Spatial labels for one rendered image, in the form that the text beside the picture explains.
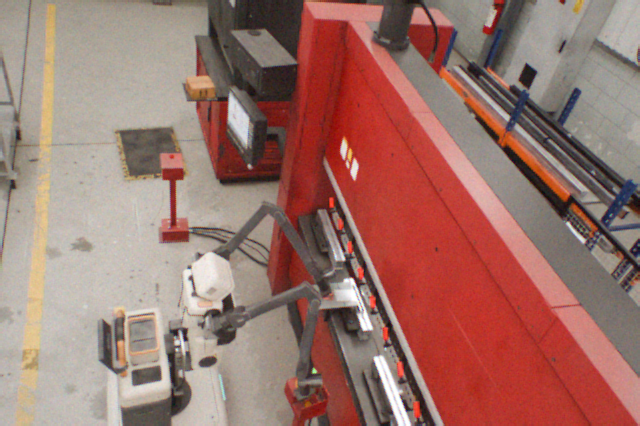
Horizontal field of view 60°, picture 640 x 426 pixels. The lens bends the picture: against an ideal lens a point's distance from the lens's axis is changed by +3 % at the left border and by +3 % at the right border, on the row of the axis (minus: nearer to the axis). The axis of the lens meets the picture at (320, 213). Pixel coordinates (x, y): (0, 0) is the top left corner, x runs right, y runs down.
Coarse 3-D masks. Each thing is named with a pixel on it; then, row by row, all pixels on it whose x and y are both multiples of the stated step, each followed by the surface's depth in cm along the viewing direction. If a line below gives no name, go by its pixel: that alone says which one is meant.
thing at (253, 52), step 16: (240, 32) 349; (256, 32) 353; (240, 48) 341; (256, 48) 335; (272, 48) 339; (240, 64) 346; (256, 64) 326; (272, 64) 323; (288, 64) 326; (256, 80) 329; (272, 80) 328; (288, 80) 333; (256, 96) 379
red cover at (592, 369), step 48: (384, 48) 278; (384, 96) 257; (432, 144) 215; (480, 192) 193; (480, 240) 187; (528, 240) 177; (528, 288) 165; (576, 336) 149; (576, 384) 149; (624, 384) 139
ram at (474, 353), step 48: (336, 144) 332; (384, 144) 264; (336, 192) 337; (384, 192) 266; (432, 192) 221; (384, 240) 269; (432, 240) 223; (384, 288) 272; (432, 288) 225; (480, 288) 191; (432, 336) 227; (480, 336) 193; (528, 336) 168; (432, 384) 229; (480, 384) 195; (528, 384) 170
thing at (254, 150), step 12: (228, 96) 370; (240, 96) 357; (252, 108) 349; (252, 120) 342; (264, 120) 345; (228, 132) 383; (252, 132) 346; (264, 132) 351; (240, 144) 369; (252, 144) 350; (264, 144) 358; (252, 156) 356
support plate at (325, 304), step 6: (342, 282) 328; (348, 282) 328; (318, 288) 321; (336, 288) 323; (342, 288) 324; (348, 288) 325; (324, 300) 314; (324, 306) 311; (330, 306) 312; (336, 306) 312; (342, 306) 313; (348, 306) 315
